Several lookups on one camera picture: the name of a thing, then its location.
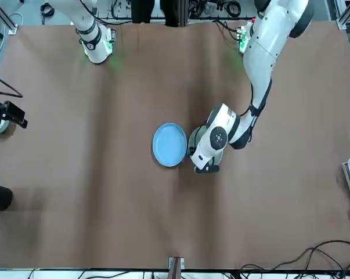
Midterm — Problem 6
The black cable with silver connector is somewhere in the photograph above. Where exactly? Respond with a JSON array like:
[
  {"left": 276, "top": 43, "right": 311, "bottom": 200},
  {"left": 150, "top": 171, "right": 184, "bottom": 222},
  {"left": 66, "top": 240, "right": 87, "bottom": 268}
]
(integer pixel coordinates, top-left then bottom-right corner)
[{"left": 0, "top": 71, "right": 24, "bottom": 98}]

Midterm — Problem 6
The aluminium frame bar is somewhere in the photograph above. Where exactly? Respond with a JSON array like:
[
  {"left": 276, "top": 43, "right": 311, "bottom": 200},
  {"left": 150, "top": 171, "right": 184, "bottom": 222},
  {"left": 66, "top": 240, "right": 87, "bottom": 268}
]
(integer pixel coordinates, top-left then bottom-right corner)
[
  {"left": 335, "top": 0, "right": 350, "bottom": 30},
  {"left": 0, "top": 5, "right": 19, "bottom": 34}
]

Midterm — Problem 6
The coiled black cable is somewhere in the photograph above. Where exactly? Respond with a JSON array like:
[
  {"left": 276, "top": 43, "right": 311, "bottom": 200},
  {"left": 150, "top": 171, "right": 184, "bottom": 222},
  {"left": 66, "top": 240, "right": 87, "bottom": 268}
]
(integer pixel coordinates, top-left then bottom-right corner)
[
  {"left": 226, "top": 0, "right": 241, "bottom": 17},
  {"left": 40, "top": 2, "right": 56, "bottom": 17}
]

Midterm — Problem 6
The long black cable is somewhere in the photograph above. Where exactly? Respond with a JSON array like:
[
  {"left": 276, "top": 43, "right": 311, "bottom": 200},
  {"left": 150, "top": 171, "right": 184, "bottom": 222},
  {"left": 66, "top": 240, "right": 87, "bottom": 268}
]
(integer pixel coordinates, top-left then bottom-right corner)
[{"left": 240, "top": 239, "right": 350, "bottom": 271}]

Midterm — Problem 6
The person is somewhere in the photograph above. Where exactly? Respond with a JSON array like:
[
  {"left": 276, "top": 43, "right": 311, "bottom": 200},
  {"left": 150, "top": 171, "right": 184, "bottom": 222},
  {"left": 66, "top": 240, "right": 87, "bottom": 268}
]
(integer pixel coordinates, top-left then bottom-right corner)
[{"left": 132, "top": 0, "right": 182, "bottom": 27}]

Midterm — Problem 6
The blue plate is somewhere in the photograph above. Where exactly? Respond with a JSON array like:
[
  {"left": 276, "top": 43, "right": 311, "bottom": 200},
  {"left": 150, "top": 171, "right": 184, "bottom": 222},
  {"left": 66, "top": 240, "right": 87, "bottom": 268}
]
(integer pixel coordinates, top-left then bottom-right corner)
[{"left": 151, "top": 122, "right": 189, "bottom": 168}]

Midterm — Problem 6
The green plate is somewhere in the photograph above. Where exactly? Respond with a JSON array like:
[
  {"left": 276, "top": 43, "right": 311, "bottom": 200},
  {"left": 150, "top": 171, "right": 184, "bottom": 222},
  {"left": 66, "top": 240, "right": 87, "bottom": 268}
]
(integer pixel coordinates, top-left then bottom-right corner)
[{"left": 187, "top": 126, "right": 223, "bottom": 166}]

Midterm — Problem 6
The aluminium frame post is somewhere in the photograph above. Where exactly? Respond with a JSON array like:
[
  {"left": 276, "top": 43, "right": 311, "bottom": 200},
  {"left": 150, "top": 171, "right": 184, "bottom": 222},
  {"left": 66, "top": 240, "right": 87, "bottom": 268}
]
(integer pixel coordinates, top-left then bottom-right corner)
[
  {"left": 168, "top": 257, "right": 186, "bottom": 279},
  {"left": 179, "top": 0, "right": 189, "bottom": 27}
]

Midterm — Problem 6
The white desk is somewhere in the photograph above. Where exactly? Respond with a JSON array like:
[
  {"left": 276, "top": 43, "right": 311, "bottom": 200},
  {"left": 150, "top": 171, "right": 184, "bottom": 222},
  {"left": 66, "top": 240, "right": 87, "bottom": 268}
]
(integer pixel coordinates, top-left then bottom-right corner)
[{"left": 0, "top": 267, "right": 350, "bottom": 279}]

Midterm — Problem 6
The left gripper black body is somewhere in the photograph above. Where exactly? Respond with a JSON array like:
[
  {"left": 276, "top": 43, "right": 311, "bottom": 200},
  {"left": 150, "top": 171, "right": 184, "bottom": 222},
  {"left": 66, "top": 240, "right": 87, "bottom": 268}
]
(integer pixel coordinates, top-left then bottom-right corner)
[{"left": 194, "top": 165, "right": 221, "bottom": 174}]

